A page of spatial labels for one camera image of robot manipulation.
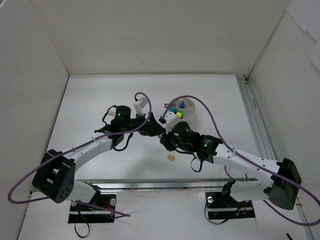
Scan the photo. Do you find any beige eraser block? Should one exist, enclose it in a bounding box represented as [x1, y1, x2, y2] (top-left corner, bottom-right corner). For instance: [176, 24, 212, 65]
[108, 111, 116, 116]

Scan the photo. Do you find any yellow cap black highlighter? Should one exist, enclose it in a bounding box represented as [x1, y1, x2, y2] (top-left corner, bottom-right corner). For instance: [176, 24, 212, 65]
[176, 112, 183, 119]

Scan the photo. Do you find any small wooden clip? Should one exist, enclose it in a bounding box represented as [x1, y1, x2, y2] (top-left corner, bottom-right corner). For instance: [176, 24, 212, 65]
[167, 154, 175, 161]

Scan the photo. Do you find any white round divided organizer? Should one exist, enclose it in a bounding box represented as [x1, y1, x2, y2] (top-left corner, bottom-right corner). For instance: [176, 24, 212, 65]
[167, 97, 196, 125]

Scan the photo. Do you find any clear glue bottle blue cap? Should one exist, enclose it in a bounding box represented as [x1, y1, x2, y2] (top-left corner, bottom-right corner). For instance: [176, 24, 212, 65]
[179, 100, 186, 109]

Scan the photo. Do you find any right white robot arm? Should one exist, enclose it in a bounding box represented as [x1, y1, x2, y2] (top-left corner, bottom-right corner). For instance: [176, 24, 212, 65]
[160, 121, 302, 210]

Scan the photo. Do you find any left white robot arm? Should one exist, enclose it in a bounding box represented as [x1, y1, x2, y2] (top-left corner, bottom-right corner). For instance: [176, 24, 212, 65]
[32, 105, 166, 210]

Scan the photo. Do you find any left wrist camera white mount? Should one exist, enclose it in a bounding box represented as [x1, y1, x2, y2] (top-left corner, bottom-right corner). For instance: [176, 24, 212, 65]
[133, 97, 148, 116]

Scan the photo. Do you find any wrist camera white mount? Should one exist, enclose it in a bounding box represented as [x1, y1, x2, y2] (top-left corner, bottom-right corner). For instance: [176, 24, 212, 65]
[133, 97, 148, 116]
[159, 111, 179, 134]

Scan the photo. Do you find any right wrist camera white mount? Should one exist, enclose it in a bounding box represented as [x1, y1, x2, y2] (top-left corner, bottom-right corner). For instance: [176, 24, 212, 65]
[159, 111, 179, 134]

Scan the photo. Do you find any aluminium frame rail front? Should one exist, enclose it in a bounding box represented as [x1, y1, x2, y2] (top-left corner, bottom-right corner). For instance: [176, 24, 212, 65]
[37, 177, 285, 193]

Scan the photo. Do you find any aluminium frame rail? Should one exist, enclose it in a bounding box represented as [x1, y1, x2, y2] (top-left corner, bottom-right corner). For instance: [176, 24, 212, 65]
[37, 177, 285, 193]
[235, 74, 315, 240]

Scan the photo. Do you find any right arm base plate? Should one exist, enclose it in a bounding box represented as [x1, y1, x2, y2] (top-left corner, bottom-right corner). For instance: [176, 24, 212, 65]
[204, 192, 256, 225]

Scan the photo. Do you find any aluminium frame rail right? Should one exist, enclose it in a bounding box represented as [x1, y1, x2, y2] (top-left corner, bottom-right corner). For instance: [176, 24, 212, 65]
[235, 74, 315, 240]

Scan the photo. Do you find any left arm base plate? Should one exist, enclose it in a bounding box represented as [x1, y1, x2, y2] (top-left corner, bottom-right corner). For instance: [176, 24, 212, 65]
[67, 193, 118, 225]

